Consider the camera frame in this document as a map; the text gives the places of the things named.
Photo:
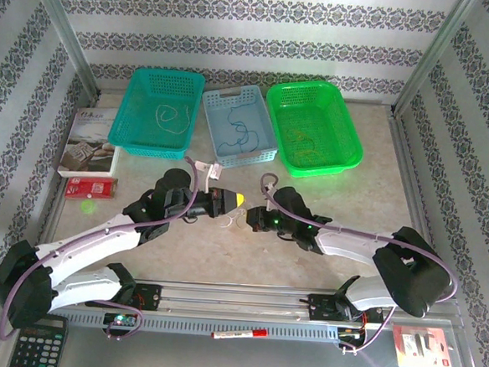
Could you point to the aluminium frame post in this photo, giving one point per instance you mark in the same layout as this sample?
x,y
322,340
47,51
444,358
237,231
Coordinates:
x,y
66,32
431,58

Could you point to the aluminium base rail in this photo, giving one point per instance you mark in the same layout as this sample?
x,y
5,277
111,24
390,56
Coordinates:
x,y
228,293

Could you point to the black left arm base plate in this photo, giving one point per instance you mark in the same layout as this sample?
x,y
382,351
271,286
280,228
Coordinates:
x,y
152,296

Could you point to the teal plastic basket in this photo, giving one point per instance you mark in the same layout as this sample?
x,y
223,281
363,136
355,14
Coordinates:
x,y
158,89

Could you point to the black calculator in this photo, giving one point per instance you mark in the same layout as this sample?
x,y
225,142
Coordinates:
x,y
37,349

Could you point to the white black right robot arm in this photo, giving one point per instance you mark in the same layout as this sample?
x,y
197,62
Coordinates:
x,y
349,243

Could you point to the bright green plastic basket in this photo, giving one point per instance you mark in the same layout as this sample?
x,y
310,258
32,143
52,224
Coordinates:
x,y
329,114

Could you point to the aluminium side rail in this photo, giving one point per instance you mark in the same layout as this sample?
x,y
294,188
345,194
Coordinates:
x,y
55,216
403,161

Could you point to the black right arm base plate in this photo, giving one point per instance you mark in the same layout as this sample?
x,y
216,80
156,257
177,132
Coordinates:
x,y
319,308

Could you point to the small red box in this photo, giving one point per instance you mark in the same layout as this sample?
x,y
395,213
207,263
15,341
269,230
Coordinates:
x,y
91,187

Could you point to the white brown book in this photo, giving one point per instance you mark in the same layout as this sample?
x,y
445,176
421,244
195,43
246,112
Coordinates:
x,y
88,139

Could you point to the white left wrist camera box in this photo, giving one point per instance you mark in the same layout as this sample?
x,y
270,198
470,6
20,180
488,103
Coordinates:
x,y
212,169

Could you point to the light blue plastic basket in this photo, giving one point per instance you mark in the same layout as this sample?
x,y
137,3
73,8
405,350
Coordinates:
x,y
216,106

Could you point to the pile of rubber bands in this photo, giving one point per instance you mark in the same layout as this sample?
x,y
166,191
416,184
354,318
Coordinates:
x,y
226,226
241,223

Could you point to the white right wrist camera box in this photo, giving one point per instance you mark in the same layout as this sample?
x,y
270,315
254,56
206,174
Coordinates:
x,y
270,192

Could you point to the red white marker pen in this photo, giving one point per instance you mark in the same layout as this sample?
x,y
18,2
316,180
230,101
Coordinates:
x,y
238,333

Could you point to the small circuit board with LED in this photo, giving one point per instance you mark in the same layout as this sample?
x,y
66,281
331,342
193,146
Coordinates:
x,y
122,320

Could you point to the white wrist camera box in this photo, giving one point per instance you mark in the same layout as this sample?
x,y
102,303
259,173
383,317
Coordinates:
x,y
270,192
212,169

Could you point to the red blister pack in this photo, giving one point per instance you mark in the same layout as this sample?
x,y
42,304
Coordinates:
x,y
422,347

